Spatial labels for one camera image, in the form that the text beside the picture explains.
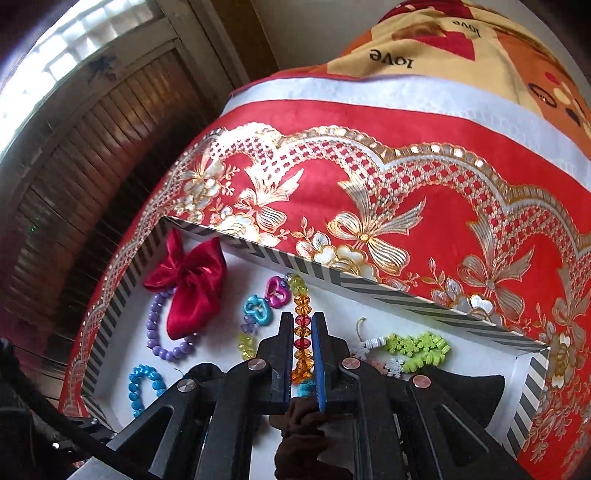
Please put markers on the red embroidered blanket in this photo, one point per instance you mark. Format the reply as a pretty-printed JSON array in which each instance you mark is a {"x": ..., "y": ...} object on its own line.
[{"x": 415, "y": 134}]

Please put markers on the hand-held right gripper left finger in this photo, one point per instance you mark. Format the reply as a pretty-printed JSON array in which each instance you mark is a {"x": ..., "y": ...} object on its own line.
[{"x": 287, "y": 355}]

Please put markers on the brown hair scrunchie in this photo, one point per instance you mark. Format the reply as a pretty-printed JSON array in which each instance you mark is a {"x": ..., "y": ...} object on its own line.
[{"x": 304, "y": 438}]

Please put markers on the bright window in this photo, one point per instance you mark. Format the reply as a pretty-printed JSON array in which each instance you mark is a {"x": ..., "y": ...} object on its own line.
[{"x": 69, "y": 50}]

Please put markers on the printed beige orange blanket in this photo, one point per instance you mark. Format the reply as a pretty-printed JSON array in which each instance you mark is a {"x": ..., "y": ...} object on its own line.
[{"x": 438, "y": 69}]

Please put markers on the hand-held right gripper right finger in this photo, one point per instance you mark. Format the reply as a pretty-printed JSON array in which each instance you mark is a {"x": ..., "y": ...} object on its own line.
[{"x": 317, "y": 360}]

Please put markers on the brown wooden slatted door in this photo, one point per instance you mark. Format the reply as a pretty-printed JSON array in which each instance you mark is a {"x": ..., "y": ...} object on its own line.
[{"x": 115, "y": 138}]

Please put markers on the striped cardboard box tray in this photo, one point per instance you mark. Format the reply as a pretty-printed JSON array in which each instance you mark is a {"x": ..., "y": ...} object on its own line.
[{"x": 341, "y": 309}]

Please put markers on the black hair scrunchie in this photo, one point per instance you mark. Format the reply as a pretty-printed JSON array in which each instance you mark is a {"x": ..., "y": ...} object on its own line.
[{"x": 471, "y": 397}]

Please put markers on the red satin bow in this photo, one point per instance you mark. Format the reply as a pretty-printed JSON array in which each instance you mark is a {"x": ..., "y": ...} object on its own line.
[{"x": 194, "y": 286}]

